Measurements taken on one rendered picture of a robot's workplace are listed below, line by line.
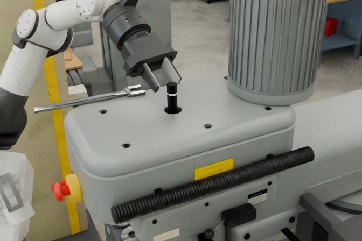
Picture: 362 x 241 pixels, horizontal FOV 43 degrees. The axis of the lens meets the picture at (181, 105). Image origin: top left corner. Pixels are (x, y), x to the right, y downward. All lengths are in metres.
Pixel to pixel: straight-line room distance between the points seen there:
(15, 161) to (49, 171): 1.75
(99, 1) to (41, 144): 2.00
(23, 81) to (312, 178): 0.79
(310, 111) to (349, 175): 0.19
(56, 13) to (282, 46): 0.57
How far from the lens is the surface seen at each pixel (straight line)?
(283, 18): 0.93
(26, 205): 1.22
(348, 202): 1.31
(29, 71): 1.30
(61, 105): 1.02
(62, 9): 1.18
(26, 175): 1.34
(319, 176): 1.19
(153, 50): 0.98
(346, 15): 6.64
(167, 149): 0.87
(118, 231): 1.80
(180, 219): 0.99
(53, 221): 3.32
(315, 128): 1.20
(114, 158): 0.84
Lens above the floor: 2.37
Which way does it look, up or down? 29 degrees down
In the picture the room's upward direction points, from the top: 1 degrees counter-clockwise
